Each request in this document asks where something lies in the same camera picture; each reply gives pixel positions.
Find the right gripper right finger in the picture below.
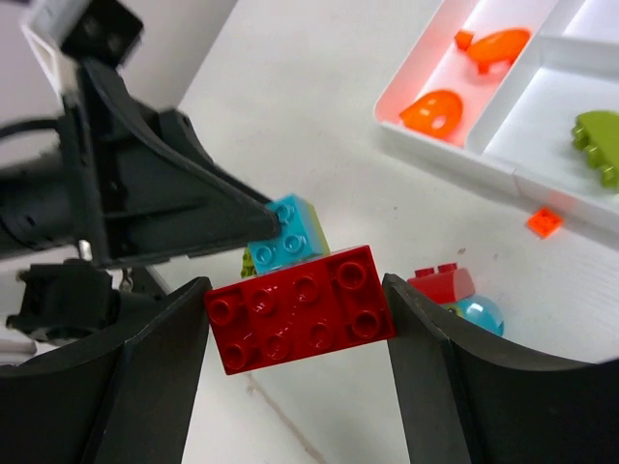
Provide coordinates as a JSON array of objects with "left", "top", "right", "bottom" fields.
[{"left": 383, "top": 274, "right": 618, "bottom": 463}]

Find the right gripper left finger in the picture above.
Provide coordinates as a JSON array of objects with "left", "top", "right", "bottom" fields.
[{"left": 1, "top": 277, "right": 211, "bottom": 463}]

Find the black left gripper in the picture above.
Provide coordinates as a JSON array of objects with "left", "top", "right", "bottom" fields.
[{"left": 1, "top": 59, "right": 280, "bottom": 343}]

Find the cyan small lego brick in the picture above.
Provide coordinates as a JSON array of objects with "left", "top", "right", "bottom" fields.
[{"left": 249, "top": 194, "right": 330, "bottom": 275}]

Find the red 2x4 lego brick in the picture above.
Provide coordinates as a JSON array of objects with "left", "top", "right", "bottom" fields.
[{"left": 204, "top": 246, "right": 396, "bottom": 375}]

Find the orange dome lego piece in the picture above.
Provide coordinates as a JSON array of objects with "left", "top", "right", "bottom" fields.
[{"left": 398, "top": 89, "right": 463, "bottom": 139}]

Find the green curved lego brick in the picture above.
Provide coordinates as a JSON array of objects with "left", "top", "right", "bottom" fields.
[{"left": 571, "top": 110, "right": 618, "bottom": 190}]

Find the orange curved lego piece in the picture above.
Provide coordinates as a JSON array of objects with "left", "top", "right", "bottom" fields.
[{"left": 465, "top": 28, "right": 531, "bottom": 74}]

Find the colorful monster lego figure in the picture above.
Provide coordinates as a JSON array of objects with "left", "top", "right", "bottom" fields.
[{"left": 443, "top": 294, "right": 504, "bottom": 336}]

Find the red and green lego block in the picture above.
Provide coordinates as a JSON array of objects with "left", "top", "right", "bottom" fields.
[{"left": 240, "top": 247, "right": 257, "bottom": 278}]

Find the red sloped lego brick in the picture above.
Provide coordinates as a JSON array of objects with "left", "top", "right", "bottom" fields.
[{"left": 407, "top": 263, "right": 476, "bottom": 305}]

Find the tiny orange lego stud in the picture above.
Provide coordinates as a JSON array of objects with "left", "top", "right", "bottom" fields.
[{"left": 526, "top": 207, "right": 564, "bottom": 239}]

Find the white divided sorting tray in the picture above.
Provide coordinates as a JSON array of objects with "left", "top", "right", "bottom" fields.
[{"left": 374, "top": 1, "right": 618, "bottom": 231}]

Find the small orange lego clip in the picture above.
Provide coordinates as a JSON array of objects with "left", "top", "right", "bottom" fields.
[{"left": 455, "top": 30, "right": 474, "bottom": 51}]

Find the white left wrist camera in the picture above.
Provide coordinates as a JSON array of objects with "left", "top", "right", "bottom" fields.
[{"left": 20, "top": 0, "right": 144, "bottom": 97}]

